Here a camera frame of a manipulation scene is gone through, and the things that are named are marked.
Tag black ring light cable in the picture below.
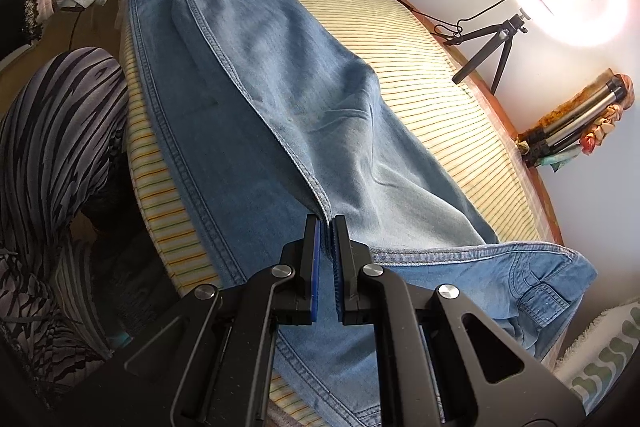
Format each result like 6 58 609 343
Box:
352 0 516 48

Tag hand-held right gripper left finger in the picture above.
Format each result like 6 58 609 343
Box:
122 214 331 427

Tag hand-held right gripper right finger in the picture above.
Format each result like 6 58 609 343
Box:
332 215 587 427

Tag white green wave cushion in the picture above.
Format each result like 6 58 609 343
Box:
552 302 640 408

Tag blue denim pants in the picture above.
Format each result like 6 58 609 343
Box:
121 0 598 427

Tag black ring light tripod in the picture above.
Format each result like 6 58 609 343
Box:
451 9 530 96

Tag person's left forearm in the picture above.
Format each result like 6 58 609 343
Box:
0 0 63 54

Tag cream striped blanket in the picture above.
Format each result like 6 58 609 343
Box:
119 0 563 427

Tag folded silver tripod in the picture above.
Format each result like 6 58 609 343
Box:
520 77 626 168

